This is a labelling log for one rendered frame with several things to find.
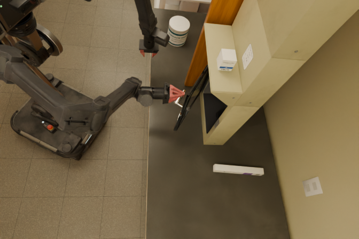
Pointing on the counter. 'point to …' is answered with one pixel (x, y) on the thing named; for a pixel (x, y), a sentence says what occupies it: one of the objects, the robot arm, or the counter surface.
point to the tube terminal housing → (250, 72)
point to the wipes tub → (178, 30)
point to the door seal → (190, 96)
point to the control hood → (226, 34)
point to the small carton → (226, 60)
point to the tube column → (304, 8)
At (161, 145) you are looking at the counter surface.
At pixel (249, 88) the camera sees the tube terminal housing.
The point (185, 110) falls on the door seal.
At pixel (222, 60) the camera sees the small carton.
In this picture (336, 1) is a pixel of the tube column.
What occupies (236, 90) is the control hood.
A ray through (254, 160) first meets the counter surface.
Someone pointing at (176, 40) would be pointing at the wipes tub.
